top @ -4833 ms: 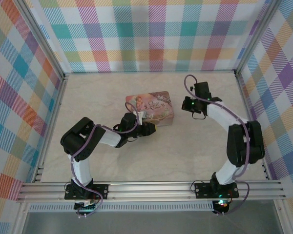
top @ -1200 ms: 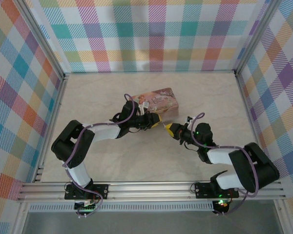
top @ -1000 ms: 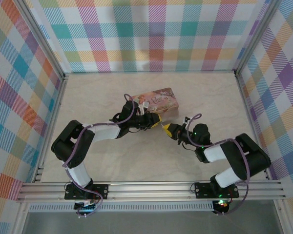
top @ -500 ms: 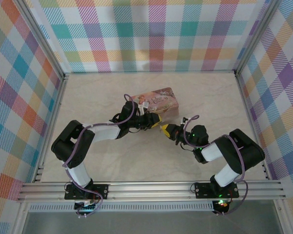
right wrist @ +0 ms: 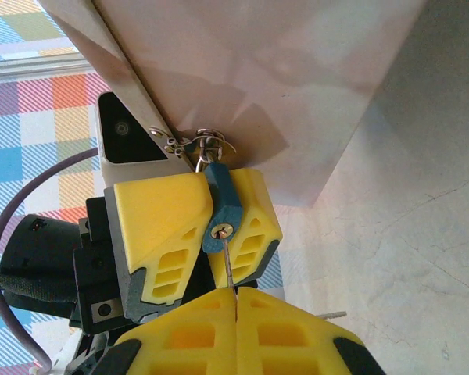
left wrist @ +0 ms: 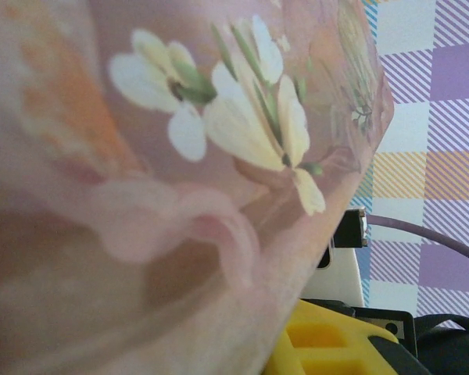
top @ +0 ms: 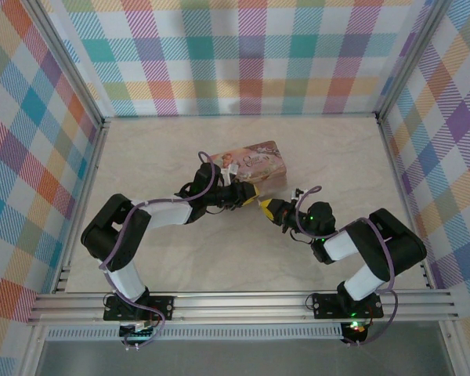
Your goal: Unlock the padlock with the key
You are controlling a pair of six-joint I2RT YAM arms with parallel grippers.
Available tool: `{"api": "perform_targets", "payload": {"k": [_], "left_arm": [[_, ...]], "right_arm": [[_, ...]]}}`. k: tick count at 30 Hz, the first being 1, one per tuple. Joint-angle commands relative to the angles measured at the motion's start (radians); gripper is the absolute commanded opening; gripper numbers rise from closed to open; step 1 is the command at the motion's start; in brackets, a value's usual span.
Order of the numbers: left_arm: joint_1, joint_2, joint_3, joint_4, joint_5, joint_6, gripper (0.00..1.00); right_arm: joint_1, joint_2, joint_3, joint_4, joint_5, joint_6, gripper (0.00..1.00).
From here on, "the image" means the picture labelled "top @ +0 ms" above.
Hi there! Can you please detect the pink printed tin box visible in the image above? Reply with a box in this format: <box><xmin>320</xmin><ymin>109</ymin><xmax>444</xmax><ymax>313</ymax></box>
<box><xmin>209</xmin><ymin>139</ymin><xmax>289</xmax><ymax>196</ymax></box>

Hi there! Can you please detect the grey metal panel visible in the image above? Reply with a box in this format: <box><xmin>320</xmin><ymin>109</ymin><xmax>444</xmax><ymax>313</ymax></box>
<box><xmin>34</xmin><ymin>338</ymin><xmax>455</xmax><ymax>376</ymax></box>

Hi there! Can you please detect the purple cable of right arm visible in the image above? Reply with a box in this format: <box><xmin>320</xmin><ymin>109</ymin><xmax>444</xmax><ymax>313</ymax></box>
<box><xmin>293</xmin><ymin>185</ymin><xmax>400</xmax><ymax>348</ymax></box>

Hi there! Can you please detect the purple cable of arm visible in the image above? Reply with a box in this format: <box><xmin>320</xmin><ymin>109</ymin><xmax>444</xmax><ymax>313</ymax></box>
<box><xmin>293</xmin><ymin>185</ymin><xmax>400</xmax><ymax>348</ymax></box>
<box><xmin>99</xmin><ymin>151</ymin><xmax>216</xmax><ymax>349</ymax></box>

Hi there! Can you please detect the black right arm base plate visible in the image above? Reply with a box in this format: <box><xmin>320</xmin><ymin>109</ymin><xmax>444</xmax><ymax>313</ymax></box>
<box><xmin>312</xmin><ymin>292</ymin><xmax>385</xmax><ymax>320</ymax></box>

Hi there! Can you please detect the aluminium side floor rail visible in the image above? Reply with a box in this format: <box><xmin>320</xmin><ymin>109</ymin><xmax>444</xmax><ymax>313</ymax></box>
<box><xmin>375</xmin><ymin>117</ymin><xmax>436</xmax><ymax>291</ymax></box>
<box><xmin>52</xmin><ymin>119</ymin><xmax>111</xmax><ymax>295</ymax></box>

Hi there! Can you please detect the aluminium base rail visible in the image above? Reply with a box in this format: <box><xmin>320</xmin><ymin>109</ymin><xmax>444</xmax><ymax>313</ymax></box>
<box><xmin>26</xmin><ymin>289</ymin><xmax>457</xmax><ymax>326</ymax></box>

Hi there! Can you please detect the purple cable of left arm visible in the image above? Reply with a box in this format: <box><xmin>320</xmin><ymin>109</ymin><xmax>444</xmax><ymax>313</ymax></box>
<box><xmin>99</xmin><ymin>151</ymin><xmax>216</xmax><ymax>349</ymax></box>

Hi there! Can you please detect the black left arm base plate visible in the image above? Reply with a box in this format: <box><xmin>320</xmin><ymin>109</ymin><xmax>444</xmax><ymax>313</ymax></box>
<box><xmin>103</xmin><ymin>295</ymin><xmax>176</xmax><ymax>322</ymax></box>

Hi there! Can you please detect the slotted grey cable duct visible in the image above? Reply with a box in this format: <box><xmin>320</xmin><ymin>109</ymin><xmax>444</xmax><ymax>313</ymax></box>
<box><xmin>46</xmin><ymin>323</ymin><xmax>344</xmax><ymax>342</ymax></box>

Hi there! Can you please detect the green circuit board with wires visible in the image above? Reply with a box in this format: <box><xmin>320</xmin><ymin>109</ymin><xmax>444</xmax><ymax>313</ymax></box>
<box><xmin>119</xmin><ymin>319</ymin><xmax>161</xmax><ymax>346</ymax></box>

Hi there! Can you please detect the aluminium frame post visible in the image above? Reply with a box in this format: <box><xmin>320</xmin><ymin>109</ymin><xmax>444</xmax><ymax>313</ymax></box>
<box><xmin>375</xmin><ymin>0</ymin><xmax>454</xmax><ymax>125</ymax></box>
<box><xmin>23</xmin><ymin>0</ymin><xmax>111</xmax><ymax>132</ymax></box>

